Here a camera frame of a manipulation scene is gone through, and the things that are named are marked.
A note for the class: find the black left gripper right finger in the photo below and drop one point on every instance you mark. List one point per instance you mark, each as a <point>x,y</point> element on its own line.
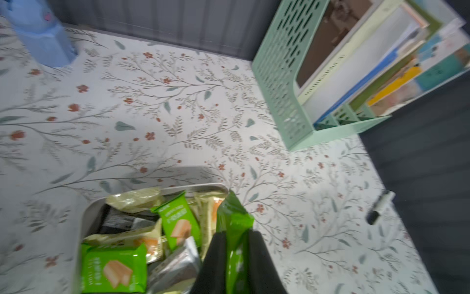
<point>262,275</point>

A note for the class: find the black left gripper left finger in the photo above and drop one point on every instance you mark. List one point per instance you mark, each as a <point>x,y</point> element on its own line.
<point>212,276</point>

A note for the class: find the green cookie packet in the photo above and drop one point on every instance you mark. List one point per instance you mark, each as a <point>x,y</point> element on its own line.
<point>113,269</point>
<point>234,220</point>
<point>178,221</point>

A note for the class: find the white storage box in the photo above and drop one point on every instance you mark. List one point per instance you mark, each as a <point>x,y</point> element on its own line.
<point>194,194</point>

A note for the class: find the silver cookie packet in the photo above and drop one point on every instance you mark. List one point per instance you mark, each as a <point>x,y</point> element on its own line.
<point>182,265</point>

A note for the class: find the green cookie packet upright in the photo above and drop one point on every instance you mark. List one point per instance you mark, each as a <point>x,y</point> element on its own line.
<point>178,221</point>

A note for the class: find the pale yellow cookie packet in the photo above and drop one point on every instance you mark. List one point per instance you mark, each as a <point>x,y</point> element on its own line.
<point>151,237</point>

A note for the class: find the green cookie packet front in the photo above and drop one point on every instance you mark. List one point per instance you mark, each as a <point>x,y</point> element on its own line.
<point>113,269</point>

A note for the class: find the pale yellow packet back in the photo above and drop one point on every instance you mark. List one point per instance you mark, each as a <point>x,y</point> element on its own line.
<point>136,201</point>

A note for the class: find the black cookie packet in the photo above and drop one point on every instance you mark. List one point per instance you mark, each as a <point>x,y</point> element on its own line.
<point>114,221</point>

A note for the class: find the black white marker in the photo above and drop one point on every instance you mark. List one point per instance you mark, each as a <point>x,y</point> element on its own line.
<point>379,207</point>

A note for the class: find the mint green file organizer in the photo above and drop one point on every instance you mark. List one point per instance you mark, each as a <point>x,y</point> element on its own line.
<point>277,66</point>

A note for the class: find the yellow illustrated book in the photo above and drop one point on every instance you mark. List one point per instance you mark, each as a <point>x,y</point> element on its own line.
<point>407,76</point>

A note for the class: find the blue folder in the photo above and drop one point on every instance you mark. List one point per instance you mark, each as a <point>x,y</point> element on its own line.
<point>376,70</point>

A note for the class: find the pale green workspace book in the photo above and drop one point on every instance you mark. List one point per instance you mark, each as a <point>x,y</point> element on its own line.
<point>344,27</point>

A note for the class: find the white illustrated book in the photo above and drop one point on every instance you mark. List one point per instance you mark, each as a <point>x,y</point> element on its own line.
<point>441,59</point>

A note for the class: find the blue spray bottle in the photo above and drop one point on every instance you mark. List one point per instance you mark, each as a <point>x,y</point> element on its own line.
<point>40,31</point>

